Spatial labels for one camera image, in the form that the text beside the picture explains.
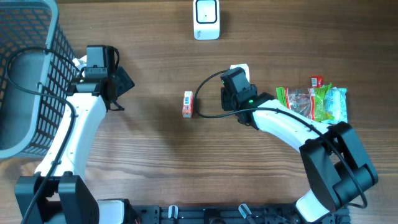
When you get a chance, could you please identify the green snack bag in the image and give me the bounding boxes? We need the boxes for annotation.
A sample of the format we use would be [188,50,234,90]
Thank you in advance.
[276,83,334,121]

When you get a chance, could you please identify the red chocolate bar wrapper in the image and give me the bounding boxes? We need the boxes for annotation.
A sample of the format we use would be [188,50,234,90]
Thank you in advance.
[311,76,324,88]

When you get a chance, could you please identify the light teal tissue packet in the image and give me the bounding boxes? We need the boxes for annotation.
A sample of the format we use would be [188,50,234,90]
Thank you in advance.
[323,87,348,124]

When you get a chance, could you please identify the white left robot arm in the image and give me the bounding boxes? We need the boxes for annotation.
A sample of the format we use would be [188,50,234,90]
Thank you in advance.
[15,45,141,223]

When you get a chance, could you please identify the white barcode scanner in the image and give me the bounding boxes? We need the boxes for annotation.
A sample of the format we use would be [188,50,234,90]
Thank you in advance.
[193,0,221,40]

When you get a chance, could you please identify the grey plastic mesh basket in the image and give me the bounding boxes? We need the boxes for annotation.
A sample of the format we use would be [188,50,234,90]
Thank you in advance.
[1,0,79,159]

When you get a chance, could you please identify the black right camera cable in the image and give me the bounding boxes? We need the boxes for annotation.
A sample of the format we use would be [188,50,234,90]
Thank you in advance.
[192,70,368,209]

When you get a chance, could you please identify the black camera cable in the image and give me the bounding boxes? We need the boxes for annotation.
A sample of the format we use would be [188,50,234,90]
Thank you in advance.
[5,46,121,224]
[192,70,368,209]

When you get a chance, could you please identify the black left camera cable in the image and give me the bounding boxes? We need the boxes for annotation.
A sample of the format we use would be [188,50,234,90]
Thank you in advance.
[5,46,121,224]

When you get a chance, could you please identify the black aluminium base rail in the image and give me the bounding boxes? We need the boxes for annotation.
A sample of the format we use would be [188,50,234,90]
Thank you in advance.
[130,203,351,224]

